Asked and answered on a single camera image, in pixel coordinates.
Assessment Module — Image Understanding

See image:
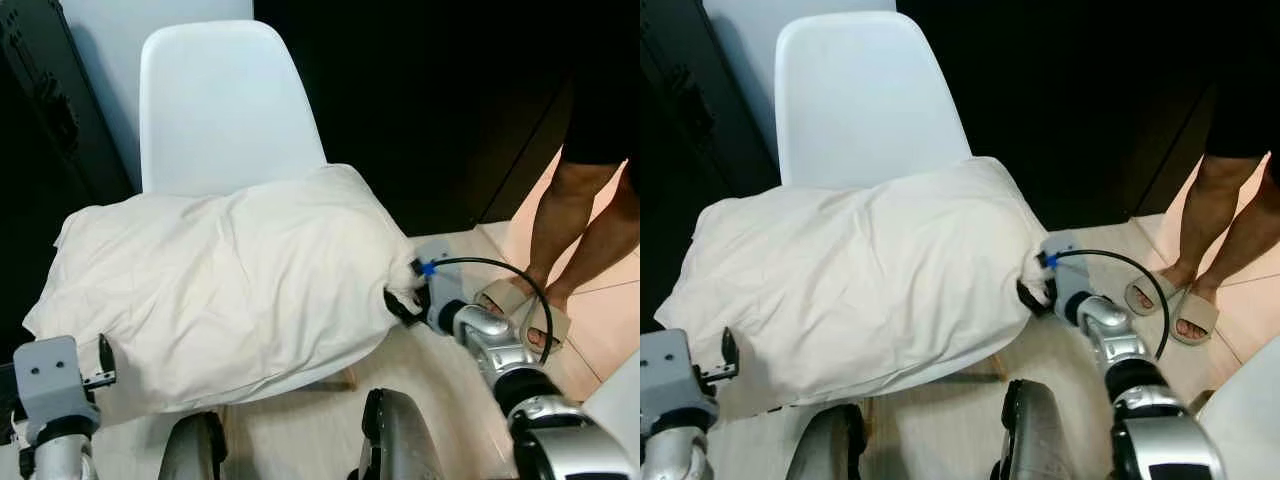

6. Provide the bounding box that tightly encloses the silver black robot leg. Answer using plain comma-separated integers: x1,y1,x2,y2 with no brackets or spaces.
990,378,1081,480
158,410,229,480
785,403,866,480
350,388,446,480

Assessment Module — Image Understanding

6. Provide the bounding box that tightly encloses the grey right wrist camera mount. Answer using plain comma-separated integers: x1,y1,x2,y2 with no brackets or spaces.
412,238,463,331
1040,230,1091,323

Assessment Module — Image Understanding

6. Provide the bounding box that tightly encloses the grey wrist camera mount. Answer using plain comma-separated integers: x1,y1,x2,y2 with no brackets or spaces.
640,328,709,409
1040,230,1091,323
412,238,463,331
12,335,89,423

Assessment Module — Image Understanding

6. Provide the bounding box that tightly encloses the silver black robot left leg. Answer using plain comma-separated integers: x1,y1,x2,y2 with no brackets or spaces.
158,410,229,480
785,403,866,480

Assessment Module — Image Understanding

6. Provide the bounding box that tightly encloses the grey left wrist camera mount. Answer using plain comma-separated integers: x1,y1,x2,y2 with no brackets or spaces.
640,328,709,409
12,335,89,423

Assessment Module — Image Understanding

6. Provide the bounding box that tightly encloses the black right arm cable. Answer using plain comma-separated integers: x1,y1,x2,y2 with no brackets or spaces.
425,256,554,363
1050,248,1171,359

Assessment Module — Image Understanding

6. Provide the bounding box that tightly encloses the black door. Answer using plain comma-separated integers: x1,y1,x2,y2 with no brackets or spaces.
253,0,641,236
895,0,1280,231

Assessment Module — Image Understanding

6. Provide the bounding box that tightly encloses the black flight case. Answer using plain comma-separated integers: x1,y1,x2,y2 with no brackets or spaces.
640,0,781,331
0,0,136,331

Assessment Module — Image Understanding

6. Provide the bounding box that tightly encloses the silver black robot right leg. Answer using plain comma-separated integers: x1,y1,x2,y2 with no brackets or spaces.
350,388,446,480
990,378,1081,480

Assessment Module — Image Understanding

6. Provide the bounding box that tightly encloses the person in black shorts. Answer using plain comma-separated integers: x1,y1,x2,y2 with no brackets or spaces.
525,60,641,351
1150,60,1280,341

